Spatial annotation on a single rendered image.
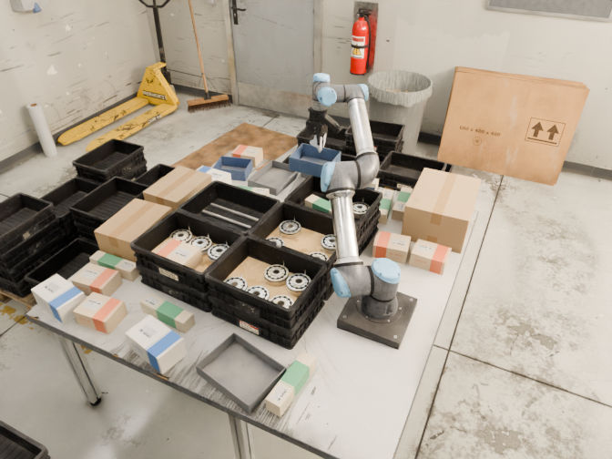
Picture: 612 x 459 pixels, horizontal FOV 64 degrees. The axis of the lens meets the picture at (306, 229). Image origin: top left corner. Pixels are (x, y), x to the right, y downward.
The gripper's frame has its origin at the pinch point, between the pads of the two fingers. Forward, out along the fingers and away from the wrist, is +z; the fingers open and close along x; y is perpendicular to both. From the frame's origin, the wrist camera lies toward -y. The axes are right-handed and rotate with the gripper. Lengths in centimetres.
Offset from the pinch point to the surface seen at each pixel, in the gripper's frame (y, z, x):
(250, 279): 0, 35, 63
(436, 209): -57, 21, -10
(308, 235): -7.7, 31.4, 26.2
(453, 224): -67, 25, -9
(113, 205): 135, 64, 14
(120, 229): 70, 32, 65
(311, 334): -31, 48, 67
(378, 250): -38, 38, 11
